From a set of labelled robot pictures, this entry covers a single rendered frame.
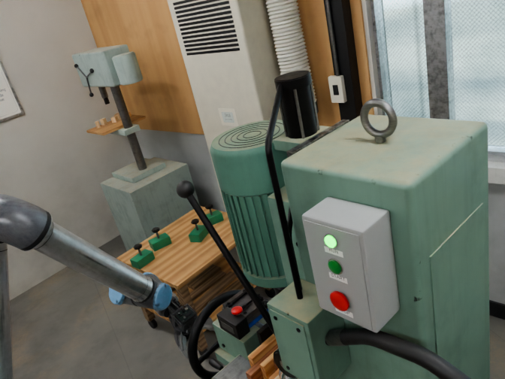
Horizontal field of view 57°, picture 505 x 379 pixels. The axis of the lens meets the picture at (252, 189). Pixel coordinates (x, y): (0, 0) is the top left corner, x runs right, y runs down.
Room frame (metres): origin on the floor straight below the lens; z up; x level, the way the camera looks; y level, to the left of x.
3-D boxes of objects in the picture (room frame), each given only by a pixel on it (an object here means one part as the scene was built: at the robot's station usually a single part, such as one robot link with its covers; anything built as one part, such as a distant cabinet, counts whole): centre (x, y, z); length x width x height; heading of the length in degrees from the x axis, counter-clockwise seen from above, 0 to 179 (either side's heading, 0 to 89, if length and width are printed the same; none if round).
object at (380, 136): (0.63, -0.20, 1.55); 0.06 x 0.02 x 0.07; 37
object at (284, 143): (0.75, -0.11, 1.53); 0.08 x 0.08 x 0.17; 37
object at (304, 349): (0.60, -0.03, 1.22); 0.09 x 0.08 x 0.15; 37
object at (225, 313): (1.01, 0.11, 0.99); 0.13 x 0.11 x 0.06; 127
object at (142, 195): (3.10, 0.71, 0.79); 0.62 x 0.48 x 1.58; 39
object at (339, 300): (0.50, -0.08, 1.36); 0.03 x 0.01 x 0.03; 37
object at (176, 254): (2.32, 0.42, 0.32); 0.66 x 0.57 x 0.64; 132
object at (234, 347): (1.01, 0.10, 0.91); 0.15 x 0.14 x 0.09; 127
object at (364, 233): (0.52, -0.11, 1.40); 0.10 x 0.06 x 0.16; 37
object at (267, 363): (0.89, 0.00, 0.93); 0.19 x 0.01 x 0.06; 127
